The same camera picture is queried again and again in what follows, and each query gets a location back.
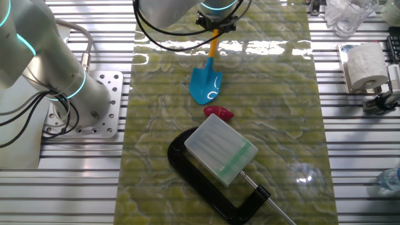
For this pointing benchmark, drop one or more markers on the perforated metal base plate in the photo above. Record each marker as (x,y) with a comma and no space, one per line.
(114,93)

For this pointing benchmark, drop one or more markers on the blue and yellow toy shovel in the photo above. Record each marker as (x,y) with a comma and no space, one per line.
(206,84)

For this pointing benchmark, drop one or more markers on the maroon toy rugby ball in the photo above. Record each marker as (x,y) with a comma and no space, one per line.
(218,112)

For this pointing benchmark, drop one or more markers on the translucent plastic tip box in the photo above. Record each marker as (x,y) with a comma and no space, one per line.
(218,147)

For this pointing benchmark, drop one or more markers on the crumpled clear plastic wrap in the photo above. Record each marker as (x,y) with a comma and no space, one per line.
(331,12)

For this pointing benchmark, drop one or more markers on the green marbled table mat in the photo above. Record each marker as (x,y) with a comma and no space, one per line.
(281,109)

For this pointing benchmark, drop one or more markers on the white toilet paper roll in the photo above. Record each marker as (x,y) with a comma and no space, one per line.
(365,62)

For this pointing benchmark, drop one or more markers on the small black metal bracket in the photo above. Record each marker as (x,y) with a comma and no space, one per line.
(315,7)

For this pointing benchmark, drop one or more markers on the black keyboard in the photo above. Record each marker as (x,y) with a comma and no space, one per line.
(394,43)

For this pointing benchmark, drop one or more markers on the clear round container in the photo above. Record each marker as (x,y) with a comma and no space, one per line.
(392,14)

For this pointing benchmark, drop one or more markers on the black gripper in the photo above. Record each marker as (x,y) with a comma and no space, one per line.
(201,20)

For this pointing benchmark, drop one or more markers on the clear water bottle blue cap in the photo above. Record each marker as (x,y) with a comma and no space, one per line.
(390,180)

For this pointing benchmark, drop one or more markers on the black C-clamp with steel screw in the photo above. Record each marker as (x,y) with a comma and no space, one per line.
(200,184)

